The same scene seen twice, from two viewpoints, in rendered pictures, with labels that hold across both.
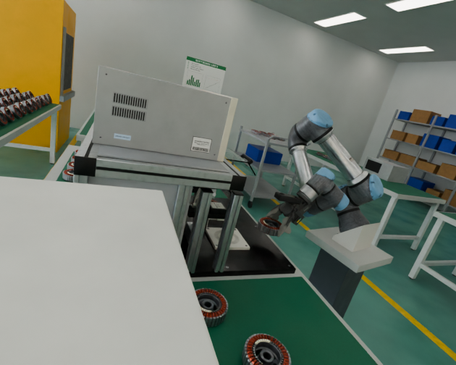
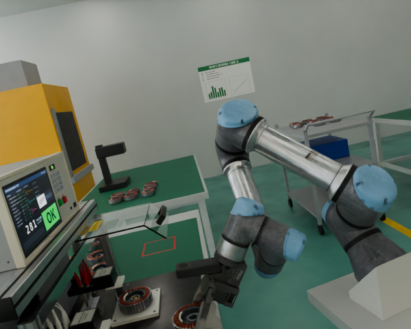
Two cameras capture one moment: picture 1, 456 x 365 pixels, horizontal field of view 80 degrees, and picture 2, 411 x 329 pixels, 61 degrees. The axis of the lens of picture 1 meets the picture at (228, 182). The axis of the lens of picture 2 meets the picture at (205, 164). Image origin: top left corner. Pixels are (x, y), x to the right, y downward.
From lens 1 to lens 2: 74 cm
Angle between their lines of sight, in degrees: 23
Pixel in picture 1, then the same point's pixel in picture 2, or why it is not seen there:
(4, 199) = not seen: outside the picture
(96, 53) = (105, 113)
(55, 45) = (49, 130)
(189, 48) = (196, 58)
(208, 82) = (234, 85)
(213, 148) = (2, 254)
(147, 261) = not seen: outside the picture
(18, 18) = (11, 121)
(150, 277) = not seen: outside the picture
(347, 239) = (366, 296)
